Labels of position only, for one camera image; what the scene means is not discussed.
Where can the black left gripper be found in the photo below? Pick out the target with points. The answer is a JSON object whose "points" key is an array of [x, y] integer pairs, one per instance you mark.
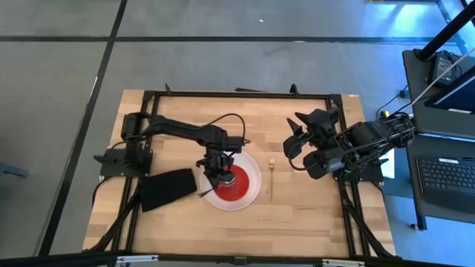
{"points": [[217, 161]]}

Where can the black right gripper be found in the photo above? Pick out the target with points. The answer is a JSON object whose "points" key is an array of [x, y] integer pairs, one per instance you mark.
{"points": [[322, 122]]}

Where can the red round bowl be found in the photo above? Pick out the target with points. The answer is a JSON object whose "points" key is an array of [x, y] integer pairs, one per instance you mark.
{"points": [[239, 187]]}

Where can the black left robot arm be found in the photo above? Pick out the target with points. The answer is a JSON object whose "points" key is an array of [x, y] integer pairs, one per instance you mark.
{"points": [[178, 130]]}

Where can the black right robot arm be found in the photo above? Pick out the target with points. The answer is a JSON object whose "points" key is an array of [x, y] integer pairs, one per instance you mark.
{"points": [[371, 141]]}

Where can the white round plate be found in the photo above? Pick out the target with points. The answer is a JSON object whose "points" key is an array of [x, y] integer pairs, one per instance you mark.
{"points": [[250, 185]]}

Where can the wooden spoon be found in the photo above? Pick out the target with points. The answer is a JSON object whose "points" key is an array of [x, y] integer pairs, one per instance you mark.
{"points": [[272, 181]]}

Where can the black cloth napkin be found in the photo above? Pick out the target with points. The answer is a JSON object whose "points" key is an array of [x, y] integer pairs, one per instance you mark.
{"points": [[168, 189]]}

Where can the black office desk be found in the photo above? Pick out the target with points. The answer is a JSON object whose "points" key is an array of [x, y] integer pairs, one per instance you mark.
{"points": [[426, 122]]}

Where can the thin white rod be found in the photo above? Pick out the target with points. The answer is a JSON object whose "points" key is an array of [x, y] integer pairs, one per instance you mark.
{"points": [[438, 79]]}

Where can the black power adapter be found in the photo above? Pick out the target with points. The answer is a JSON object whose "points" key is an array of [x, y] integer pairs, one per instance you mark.
{"points": [[443, 68]]}

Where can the black laptop keyboard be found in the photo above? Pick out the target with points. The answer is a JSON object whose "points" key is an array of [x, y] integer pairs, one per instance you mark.
{"points": [[447, 178]]}

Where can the black computer monitor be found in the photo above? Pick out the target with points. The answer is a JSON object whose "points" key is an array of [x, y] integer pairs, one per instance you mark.
{"points": [[456, 94]]}

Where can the black slanted support pole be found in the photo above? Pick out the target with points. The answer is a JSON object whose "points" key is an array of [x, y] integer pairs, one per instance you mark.
{"points": [[445, 31]]}

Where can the black aluminium table frame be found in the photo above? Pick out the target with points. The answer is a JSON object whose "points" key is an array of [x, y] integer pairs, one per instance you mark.
{"points": [[245, 95]]}

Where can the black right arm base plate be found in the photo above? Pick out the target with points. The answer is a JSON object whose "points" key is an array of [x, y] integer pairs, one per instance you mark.
{"points": [[371, 172]]}

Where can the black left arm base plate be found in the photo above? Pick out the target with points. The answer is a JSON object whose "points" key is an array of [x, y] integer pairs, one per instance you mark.
{"points": [[122, 163]]}

